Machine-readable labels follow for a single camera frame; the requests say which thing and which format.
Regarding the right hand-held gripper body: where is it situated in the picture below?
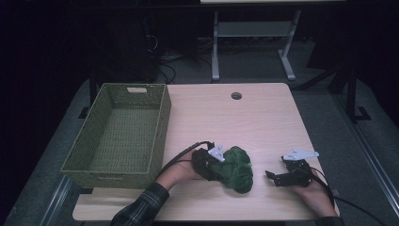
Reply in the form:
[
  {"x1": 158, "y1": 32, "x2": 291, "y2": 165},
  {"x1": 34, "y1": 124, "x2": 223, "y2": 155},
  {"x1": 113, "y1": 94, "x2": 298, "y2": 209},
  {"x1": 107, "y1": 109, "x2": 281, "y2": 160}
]
[{"x1": 281, "y1": 148, "x2": 320, "y2": 188}]

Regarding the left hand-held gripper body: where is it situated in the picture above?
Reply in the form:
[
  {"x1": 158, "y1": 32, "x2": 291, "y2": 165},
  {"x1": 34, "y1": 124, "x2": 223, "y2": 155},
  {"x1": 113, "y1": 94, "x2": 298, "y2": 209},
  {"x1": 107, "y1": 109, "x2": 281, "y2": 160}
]
[{"x1": 191, "y1": 142, "x2": 226, "y2": 183}]

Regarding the green fleece garment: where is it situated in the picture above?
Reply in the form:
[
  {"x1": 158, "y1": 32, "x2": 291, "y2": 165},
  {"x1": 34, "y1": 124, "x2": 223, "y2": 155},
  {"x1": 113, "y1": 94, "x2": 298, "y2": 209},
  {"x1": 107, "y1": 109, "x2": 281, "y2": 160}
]
[{"x1": 209, "y1": 145, "x2": 254, "y2": 195}]

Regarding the green woven basket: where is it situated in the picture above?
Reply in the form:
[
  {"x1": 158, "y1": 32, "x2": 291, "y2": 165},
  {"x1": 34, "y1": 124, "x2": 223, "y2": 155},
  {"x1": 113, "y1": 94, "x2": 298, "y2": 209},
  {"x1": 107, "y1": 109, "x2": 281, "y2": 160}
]
[{"x1": 60, "y1": 82, "x2": 172, "y2": 190}]

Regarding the person's left hand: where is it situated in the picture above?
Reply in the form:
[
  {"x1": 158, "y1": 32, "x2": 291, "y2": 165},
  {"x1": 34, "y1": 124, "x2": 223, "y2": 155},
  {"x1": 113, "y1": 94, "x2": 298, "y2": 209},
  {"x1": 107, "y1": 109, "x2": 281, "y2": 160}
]
[{"x1": 155, "y1": 152, "x2": 207, "y2": 191}]

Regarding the person's right hand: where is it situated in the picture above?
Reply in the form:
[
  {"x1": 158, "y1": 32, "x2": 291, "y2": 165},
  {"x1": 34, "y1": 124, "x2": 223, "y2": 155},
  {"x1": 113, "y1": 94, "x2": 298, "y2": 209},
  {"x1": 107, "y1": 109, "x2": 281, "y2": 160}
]
[{"x1": 290, "y1": 180, "x2": 339, "y2": 218}]

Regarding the black metal stand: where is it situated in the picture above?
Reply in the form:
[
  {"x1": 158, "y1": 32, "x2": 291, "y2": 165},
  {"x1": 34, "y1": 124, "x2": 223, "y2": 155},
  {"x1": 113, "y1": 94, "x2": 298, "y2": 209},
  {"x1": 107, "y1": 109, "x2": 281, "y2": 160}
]
[
  {"x1": 295, "y1": 62, "x2": 373, "y2": 124},
  {"x1": 77, "y1": 72, "x2": 99, "y2": 120}
]

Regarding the grey metal floor rail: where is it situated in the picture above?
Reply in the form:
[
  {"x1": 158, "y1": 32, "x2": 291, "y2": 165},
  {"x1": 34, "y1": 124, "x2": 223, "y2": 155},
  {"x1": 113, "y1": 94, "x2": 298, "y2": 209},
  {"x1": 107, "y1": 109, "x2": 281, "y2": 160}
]
[
  {"x1": 39, "y1": 175, "x2": 73, "y2": 226},
  {"x1": 333, "y1": 93, "x2": 399, "y2": 218}
]

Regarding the tangle of floor cables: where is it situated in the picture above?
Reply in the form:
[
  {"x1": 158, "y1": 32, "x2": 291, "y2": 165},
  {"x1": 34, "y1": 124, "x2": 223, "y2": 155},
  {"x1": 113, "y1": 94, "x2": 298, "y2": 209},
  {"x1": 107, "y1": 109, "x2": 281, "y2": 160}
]
[{"x1": 142, "y1": 15, "x2": 217, "y2": 85}]

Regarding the grey metal table frame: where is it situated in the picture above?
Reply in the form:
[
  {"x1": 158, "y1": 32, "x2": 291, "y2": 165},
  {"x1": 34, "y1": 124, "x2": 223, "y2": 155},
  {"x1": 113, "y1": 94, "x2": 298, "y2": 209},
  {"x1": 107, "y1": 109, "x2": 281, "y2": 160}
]
[{"x1": 199, "y1": 0, "x2": 346, "y2": 83}]

